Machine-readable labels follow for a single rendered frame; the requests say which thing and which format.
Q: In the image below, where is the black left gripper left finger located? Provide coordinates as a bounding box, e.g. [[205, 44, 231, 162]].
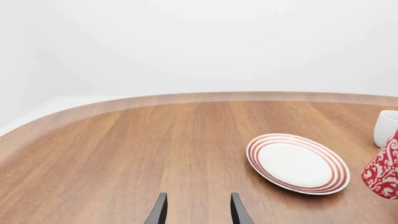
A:
[[144, 192, 168, 224]]

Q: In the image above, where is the white plate with red rings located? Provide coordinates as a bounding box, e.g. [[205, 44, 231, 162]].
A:
[[246, 133, 351, 195]]

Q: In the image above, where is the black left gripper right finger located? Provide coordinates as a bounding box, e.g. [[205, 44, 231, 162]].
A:
[[230, 192, 256, 224]]

